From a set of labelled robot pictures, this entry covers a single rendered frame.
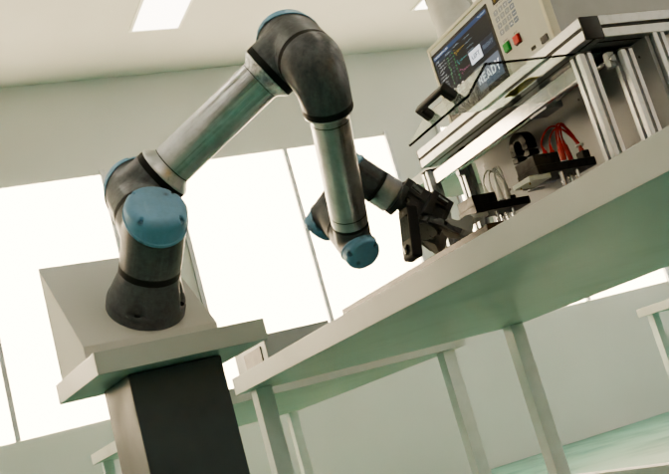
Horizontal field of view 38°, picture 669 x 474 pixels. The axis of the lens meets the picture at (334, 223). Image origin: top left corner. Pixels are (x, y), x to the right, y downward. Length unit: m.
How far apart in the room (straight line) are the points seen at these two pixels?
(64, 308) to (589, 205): 1.00
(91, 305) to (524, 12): 1.04
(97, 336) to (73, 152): 4.99
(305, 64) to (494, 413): 5.76
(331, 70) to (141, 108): 5.28
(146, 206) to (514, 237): 0.67
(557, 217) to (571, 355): 6.40
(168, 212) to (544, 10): 0.84
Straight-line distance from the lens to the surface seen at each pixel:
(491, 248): 1.55
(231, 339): 1.76
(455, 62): 2.27
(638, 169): 1.27
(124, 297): 1.82
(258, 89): 1.84
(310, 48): 1.75
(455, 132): 2.25
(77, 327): 1.83
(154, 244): 1.75
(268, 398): 2.81
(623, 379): 8.04
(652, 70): 1.97
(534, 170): 1.93
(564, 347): 7.77
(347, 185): 1.85
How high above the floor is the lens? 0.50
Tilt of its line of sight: 12 degrees up
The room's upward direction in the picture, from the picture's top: 16 degrees counter-clockwise
